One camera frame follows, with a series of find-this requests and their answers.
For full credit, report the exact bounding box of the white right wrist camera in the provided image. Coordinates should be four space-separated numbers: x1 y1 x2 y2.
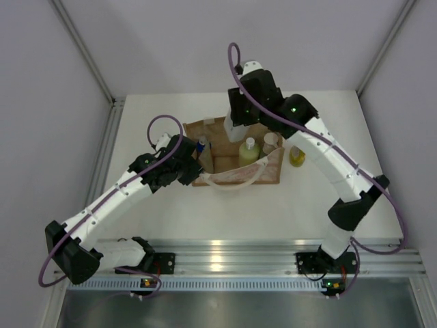
234 60 263 77

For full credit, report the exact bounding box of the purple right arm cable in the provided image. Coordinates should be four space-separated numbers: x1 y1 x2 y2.
227 42 410 256

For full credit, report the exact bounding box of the yellow bottle with red cap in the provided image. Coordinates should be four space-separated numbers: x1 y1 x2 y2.
289 146 305 167

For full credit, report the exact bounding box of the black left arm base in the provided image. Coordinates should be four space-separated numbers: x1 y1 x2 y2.
115 252 176 275

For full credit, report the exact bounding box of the light green lotion bottle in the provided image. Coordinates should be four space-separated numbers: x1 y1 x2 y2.
238 137 260 167

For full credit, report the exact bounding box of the burlap canvas tote bag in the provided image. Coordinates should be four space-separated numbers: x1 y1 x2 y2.
183 117 284 187

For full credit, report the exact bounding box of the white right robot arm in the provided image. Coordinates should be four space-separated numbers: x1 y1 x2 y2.
224 62 389 271

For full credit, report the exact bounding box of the orange bottle with blue cap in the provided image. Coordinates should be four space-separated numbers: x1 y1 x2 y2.
197 136 214 174

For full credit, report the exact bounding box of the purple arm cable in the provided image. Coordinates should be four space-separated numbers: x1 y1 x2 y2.
227 42 410 256
38 115 187 287

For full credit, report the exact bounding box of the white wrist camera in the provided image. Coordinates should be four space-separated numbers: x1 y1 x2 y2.
234 60 263 77
154 133 172 152

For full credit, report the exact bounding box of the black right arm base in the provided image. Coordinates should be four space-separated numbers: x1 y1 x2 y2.
295 251 358 275

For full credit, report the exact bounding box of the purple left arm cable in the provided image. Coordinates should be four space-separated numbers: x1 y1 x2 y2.
38 115 187 287

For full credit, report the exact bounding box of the aluminium mounting rail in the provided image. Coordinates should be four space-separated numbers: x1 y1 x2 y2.
56 241 426 296

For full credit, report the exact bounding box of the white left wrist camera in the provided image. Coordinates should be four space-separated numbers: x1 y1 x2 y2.
154 133 172 152

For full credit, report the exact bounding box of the white bottle with grey cap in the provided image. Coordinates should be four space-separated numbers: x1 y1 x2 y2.
223 109 250 143

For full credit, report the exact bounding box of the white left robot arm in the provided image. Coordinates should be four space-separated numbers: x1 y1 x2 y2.
45 134 203 284

